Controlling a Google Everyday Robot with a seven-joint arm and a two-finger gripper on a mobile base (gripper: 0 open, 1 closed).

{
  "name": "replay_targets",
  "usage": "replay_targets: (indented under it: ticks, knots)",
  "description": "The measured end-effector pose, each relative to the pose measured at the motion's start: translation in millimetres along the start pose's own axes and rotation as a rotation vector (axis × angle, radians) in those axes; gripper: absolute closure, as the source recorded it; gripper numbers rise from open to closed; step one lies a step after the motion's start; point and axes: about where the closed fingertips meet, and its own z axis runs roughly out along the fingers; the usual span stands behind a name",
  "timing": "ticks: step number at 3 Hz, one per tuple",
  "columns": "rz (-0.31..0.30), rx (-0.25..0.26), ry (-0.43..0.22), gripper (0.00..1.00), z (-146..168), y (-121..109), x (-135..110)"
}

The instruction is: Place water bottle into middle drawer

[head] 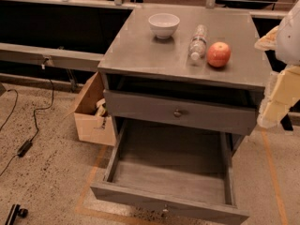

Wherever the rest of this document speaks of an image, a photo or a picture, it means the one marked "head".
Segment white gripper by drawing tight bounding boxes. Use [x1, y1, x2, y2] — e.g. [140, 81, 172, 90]
[254, 0, 300, 128]

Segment clear plastic water bottle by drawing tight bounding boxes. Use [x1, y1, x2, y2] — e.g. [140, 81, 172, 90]
[188, 24, 207, 61]

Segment closed grey upper drawer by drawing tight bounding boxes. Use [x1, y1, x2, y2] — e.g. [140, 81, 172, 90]
[104, 90, 256, 135]

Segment grey wooden drawer cabinet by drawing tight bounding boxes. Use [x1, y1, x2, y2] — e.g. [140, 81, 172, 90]
[97, 3, 273, 148]

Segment round metal drawer knob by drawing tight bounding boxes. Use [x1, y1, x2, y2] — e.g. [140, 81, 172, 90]
[173, 110, 182, 117]

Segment open grey lower drawer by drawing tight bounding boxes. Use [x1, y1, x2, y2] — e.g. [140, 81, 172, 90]
[91, 119, 249, 225]

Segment red apple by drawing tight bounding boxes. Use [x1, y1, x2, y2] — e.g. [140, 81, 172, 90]
[206, 42, 231, 68]

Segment white ceramic bowl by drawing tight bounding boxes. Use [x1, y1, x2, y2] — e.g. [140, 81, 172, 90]
[148, 13, 180, 39]

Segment open cardboard box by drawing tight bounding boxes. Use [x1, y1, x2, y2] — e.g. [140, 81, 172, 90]
[66, 72, 116, 146]

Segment black clamp on floor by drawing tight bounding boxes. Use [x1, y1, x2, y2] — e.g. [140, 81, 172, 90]
[5, 204, 28, 225]

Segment grey metal rail beam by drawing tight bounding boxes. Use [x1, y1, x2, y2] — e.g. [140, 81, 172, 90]
[0, 43, 103, 72]

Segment black power adapter with cable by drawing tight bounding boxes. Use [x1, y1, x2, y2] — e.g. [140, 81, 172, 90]
[0, 81, 54, 176]

